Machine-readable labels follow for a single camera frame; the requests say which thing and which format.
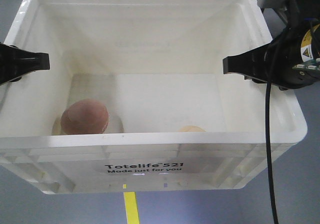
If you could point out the white plastic tote box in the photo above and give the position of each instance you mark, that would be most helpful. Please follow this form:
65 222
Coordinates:
157 65

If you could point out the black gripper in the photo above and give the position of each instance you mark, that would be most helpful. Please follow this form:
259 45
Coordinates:
292 59

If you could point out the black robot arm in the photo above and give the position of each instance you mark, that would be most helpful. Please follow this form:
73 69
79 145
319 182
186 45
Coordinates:
294 12

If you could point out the yellow floor tape line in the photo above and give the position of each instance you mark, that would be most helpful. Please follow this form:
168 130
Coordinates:
131 206

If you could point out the pink worn tennis ball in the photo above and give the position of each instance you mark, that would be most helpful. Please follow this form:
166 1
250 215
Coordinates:
88 116

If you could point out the yellow tennis ball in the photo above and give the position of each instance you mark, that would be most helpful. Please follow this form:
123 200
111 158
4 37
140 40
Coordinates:
191 128

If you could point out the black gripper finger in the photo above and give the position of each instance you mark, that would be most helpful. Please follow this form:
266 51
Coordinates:
16 63

